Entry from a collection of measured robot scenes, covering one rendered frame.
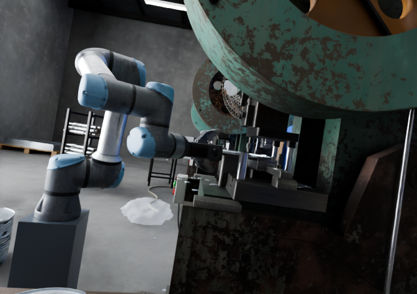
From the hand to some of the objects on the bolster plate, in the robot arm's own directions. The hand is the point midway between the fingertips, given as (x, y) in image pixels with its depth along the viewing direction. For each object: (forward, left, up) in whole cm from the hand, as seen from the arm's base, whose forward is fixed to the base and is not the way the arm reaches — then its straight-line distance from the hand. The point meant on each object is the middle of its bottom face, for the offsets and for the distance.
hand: (218, 151), depth 86 cm
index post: (+6, -9, -8) cm, 13 cm away
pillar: (+26, -3, -5) cm, 27 cm away
